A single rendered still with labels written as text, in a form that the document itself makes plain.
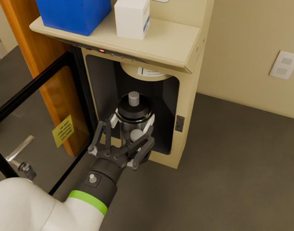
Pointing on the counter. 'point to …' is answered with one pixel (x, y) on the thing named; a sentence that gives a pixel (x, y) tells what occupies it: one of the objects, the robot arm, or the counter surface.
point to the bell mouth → (144, 73)
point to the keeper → (179, 123)
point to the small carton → (132, 18)
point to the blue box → (73, 14)
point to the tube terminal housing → (184, 91)
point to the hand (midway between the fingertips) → (134, 118)
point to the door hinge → (85, 84)
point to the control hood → (185, 56)
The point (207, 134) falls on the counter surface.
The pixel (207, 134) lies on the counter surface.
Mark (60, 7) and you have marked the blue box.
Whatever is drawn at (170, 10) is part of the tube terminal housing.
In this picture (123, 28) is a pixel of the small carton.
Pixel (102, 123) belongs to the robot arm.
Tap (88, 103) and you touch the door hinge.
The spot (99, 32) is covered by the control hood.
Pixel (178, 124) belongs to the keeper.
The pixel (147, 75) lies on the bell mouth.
